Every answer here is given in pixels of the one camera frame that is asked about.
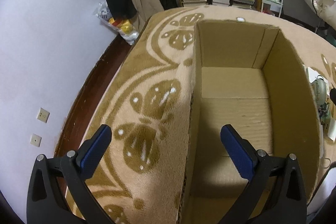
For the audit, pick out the wall socket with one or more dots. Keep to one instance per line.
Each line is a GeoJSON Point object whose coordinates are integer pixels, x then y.
{"type": "Point", "coordinates": [35, 140]}
{"type": "Point", "coordinates": [43, 115]}

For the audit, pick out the plastic bag with toys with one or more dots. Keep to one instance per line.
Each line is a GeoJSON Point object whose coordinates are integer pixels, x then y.
{"type": "Point", "coordinates": [122, 26]}

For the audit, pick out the upper wall socket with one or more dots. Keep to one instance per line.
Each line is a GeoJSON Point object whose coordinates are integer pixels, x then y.
{"type": "Point", "coordinates": [43, 115]}

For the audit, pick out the beige brown patterned blanket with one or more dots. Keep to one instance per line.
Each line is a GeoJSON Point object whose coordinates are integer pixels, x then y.
{"type": "Point", "coordinates": [141, 177]}

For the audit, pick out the lower wall socket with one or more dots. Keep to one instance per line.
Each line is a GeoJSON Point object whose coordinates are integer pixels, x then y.
{"type": "Point", "coordinates": [35, 140]}

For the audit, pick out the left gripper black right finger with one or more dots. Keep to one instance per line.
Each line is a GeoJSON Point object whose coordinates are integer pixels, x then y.
{"type": "Point", "coordinates": [286, 202]}

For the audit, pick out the cardboard box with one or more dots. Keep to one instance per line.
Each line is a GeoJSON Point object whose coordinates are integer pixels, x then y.
{"type": "Point", "coordinates": [251, 75]}

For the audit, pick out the bunch of keys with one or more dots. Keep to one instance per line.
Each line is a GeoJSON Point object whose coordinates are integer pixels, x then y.
{"type": "Point", "coordinates": [323, 106]}

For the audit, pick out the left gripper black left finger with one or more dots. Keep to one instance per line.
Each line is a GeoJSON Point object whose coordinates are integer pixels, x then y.
{"type": "Point", "coordinates": [45, 200]}

